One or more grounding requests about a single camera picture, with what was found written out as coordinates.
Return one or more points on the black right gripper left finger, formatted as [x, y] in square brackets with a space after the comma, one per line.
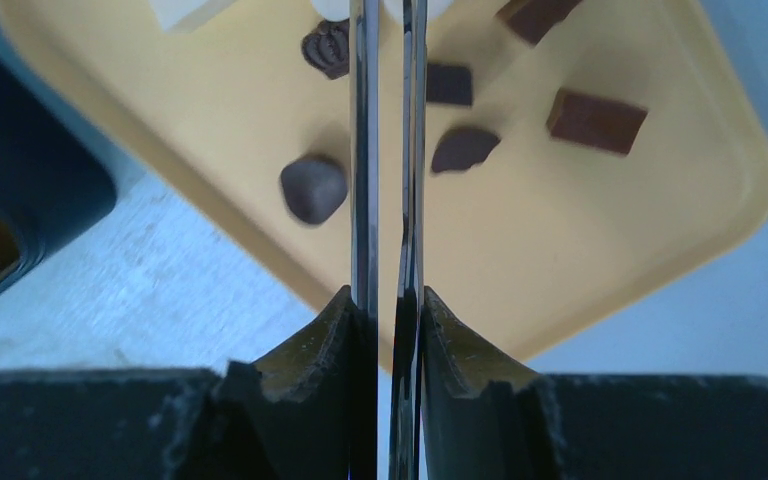
[285, 414]

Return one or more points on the brown rectangular chocolate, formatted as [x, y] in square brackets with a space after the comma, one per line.
[595, 121]
[531, 20]

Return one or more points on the dark leaf chocolate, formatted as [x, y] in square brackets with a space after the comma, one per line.
[463, 147]

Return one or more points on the white round chocolate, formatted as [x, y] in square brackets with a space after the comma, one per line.
[332, 10]

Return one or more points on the white rectangular chocolate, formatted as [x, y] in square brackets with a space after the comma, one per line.
[186, 15]

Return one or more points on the dark diamond chocolate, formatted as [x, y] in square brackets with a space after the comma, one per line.
[449, 84]

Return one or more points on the dark heart chocolate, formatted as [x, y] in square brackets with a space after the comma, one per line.
[313, 188]

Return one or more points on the dark crown chocolate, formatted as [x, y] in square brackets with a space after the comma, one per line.
[326, 48]

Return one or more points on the blue chocolate box with insert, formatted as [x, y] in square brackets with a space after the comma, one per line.
[52, 189]

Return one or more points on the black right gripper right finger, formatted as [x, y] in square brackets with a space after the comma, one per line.
[485, 415]

